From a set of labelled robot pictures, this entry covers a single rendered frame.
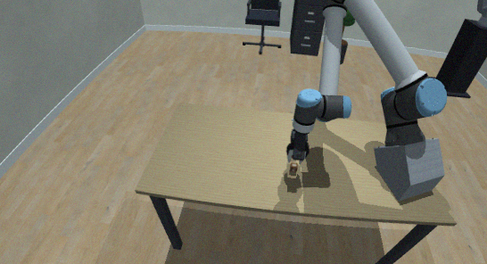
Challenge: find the brown cube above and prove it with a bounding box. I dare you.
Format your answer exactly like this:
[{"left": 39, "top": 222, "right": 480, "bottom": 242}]
[{"left": 290, "top": 162, "right": 298, "bottom": 172}]

